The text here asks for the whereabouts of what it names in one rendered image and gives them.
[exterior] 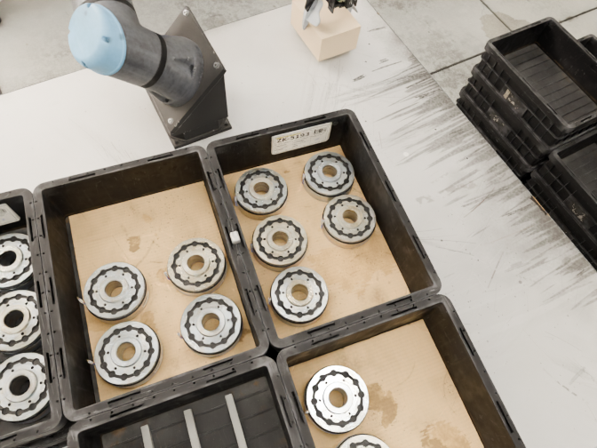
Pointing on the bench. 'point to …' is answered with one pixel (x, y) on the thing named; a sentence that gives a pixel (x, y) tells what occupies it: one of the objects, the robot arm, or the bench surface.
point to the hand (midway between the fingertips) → (325, 20)
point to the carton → (327, 30)
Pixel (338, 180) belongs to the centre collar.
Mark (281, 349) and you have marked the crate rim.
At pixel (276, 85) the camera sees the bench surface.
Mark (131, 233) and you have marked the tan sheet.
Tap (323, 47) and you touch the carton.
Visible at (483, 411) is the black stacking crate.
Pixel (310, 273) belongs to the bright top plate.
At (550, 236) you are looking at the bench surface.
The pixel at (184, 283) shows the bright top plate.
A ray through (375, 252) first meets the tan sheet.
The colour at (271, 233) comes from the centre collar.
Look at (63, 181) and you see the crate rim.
